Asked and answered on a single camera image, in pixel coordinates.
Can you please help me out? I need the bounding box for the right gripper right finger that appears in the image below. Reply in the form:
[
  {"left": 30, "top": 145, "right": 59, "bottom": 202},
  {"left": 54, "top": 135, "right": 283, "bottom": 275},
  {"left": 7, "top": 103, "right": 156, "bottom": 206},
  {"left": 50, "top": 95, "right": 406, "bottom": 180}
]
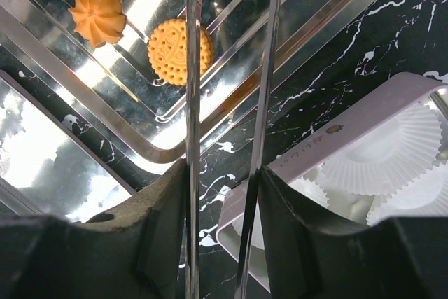
[{"left": 258, "top": 168, "right": 447, "bottom": 298}]

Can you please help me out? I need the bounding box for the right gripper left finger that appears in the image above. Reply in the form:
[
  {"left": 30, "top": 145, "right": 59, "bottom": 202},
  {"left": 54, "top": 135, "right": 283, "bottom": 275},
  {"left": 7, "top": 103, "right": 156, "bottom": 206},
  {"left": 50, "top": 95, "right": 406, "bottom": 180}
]
[{"left": 1, "top": 159, "right": 186, "bottom": 298}]

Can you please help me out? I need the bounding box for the yellow sandwich cookie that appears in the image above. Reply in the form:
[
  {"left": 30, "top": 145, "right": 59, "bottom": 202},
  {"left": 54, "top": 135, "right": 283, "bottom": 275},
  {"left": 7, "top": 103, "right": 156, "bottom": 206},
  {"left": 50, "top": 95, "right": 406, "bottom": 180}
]
[{"left": 147, "top": 15, "right": 214, "bottom": 86}]

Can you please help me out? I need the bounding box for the white paper cup back left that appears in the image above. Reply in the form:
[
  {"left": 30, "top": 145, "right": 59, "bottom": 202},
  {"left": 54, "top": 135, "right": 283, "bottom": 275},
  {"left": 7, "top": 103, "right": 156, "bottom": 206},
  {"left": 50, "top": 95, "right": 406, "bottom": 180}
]
[{"left": 302, "top": 166, "right": 329, "bottom": 209}]

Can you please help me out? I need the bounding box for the white paper cup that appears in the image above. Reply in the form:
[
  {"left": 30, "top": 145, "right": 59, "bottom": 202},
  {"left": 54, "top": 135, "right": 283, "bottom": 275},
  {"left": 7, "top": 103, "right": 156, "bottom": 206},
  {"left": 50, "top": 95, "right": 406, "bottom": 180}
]
[
  {"left": 321, "top": 102, "right": 442, "bottom": 195},
  {"left": 367, "top": 163, "right": 447, "bottom": 226},
  {"left": 302, "top": 166, "right": 329, "bottom": 209}
]

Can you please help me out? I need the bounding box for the silver tin lid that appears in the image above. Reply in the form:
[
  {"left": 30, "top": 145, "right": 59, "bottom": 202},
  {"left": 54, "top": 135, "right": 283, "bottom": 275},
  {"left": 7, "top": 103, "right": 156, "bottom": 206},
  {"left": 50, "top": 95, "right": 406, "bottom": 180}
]
[{"left": 1, "top": 71, "right": 133, "bottom": 223}]

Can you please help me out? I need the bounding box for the white paper cup front right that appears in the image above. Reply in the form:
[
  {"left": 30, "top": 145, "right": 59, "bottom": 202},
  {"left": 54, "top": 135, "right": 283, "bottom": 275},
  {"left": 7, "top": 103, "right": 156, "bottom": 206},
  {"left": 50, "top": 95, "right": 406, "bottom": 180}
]
[{"left": 367, "top": 163, "right": 447, "bottom": 226}]

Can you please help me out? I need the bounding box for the white paper cup back right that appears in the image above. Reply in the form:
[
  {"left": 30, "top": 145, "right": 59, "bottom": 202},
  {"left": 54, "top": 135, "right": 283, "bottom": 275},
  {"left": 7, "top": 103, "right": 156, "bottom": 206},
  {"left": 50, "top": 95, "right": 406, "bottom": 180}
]
[{"left": 321, "top": 102, "right": 442, "bottom": 195}]

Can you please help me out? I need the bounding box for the steel baking tray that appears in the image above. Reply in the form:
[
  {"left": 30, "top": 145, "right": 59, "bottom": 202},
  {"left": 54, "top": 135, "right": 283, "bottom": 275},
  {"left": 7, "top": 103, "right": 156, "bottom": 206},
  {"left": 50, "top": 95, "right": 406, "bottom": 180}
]
[{"left": 1, "top": 0, "right": 374, "bottom": 168}]

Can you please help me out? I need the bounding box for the orange swirl cookie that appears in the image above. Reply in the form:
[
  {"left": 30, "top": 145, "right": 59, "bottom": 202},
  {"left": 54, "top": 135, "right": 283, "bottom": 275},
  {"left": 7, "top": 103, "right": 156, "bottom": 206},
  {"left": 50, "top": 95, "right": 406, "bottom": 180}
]
[{"left": 69, "top": 0, "right": 126, "bottom": 48}]

